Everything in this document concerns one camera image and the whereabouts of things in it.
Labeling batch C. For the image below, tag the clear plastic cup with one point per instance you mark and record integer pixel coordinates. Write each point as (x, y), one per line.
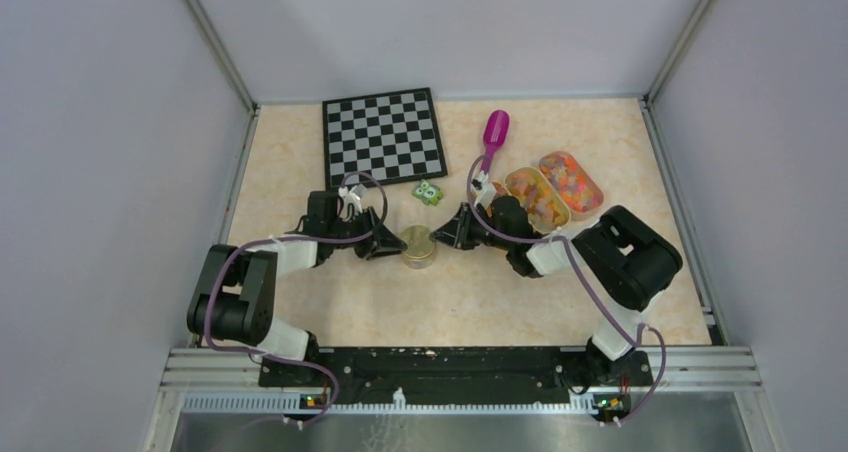
(418, 260)

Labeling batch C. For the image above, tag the magenta plastic scoop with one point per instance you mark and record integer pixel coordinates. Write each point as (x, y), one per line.
(494, 137)

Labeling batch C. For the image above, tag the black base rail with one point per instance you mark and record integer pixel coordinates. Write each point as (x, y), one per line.
(457, 375)

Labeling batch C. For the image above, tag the green owl toy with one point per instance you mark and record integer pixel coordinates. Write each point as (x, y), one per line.
(428, 193)

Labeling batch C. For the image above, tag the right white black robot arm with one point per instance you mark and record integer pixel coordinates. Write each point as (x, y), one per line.
(623, 264)

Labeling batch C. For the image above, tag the tray with yellow gummy candies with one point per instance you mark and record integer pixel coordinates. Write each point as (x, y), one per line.
(545, 209)

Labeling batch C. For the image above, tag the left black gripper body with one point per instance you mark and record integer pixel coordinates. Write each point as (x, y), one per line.
(358, 226)

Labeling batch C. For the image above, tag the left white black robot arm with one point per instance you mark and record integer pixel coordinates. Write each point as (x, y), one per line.
(233, 304)

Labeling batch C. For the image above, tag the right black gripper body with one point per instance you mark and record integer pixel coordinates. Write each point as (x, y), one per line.
(486, 237)

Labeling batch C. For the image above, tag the tray with mixed colourful candies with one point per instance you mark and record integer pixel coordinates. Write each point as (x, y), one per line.
(574, 186)

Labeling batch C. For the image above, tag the tray with orange wrapped candies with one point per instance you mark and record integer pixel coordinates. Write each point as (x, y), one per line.
(499, 190)

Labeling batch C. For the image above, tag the white round lid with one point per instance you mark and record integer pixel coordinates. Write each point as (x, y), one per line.
(419, 244)

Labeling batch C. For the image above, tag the black white chessboard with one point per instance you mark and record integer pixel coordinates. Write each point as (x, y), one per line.
(393, 136)

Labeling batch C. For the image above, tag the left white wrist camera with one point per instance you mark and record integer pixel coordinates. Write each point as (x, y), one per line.
(351, 200)

